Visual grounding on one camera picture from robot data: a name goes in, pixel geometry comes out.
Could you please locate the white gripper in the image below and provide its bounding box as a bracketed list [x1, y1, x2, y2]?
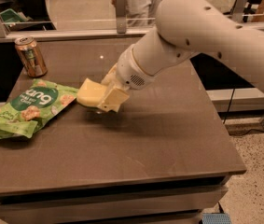
[97, 45, 155, 112]

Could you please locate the yellow sponge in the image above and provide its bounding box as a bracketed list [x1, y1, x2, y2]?
[76, 78, 107, 107]

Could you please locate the green rice chip bag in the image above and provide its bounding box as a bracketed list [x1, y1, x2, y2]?
[0, 78, 77, 139]

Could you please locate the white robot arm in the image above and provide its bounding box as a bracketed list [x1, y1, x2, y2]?
[96, 0, 264, 112]

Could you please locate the person behind barrier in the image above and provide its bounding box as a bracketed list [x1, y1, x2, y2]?
[111, 0, 163, 28]

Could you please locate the gold soda can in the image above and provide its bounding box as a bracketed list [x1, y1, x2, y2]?
[15, 36, 48, 77]

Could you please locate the green plastic bin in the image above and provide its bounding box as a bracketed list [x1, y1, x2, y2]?
[0, 8, 27, 24]

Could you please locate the clear acrylic barrier panel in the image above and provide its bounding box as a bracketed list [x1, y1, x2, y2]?
[0, 0, 264, 33]

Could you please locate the blue perforated floor box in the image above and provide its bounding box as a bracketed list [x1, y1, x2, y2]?
[201, 213, 232, 224]

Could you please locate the middle metal railing bracket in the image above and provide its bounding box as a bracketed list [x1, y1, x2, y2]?
[115, 0, 127, 34]

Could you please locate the black hanging cable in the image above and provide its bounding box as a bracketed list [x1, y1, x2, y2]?
[222, 88, 236, 125]

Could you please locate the right metal railing bracket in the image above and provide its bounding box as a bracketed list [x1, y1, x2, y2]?
[230, 0, 248, 22]

